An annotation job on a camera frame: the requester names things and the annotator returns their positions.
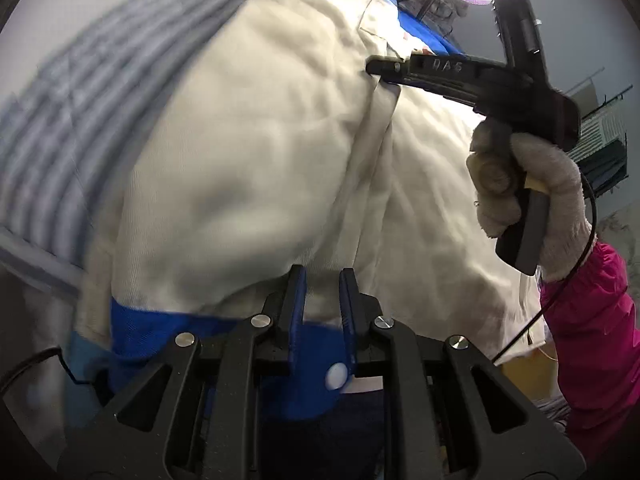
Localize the green white striped towel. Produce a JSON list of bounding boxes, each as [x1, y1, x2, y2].
[[575, 112, 626, 161]]

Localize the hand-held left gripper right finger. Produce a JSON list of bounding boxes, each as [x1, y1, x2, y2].
[[339, 267, 586, 480]]

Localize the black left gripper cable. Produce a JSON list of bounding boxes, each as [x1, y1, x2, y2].
[[0, 349, 96, 387]]

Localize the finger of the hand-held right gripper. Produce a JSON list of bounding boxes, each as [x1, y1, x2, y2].
[[365, 54, 516, 112]]

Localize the person's right forearm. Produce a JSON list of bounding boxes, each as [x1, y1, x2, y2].
[[539, 242, 640, 461]]

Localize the beige and blue jacket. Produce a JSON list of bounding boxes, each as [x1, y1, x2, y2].
[[75, 0, 551, 421]]

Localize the black clothes rack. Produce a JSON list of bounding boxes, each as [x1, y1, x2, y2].
[[565, 67, 632, 201]]

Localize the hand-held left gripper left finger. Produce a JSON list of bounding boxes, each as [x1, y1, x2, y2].
[[56, 265, 308, 480]]

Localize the person's right hand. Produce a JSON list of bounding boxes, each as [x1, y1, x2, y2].
[[466, 119, 597, 283]]

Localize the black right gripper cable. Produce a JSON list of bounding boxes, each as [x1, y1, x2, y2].
[[492, 172, 599, 366]]

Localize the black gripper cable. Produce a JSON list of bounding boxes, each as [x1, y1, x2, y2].
[[492, 172, 599, 366], [0, 349, 96, 387]]

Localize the dark hanging clothes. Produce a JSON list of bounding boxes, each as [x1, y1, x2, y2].
[[582, 140, 630, 196]]

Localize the blue white striped blanket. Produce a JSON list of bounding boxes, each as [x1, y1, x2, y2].
[[0, 0, 361, 281]]

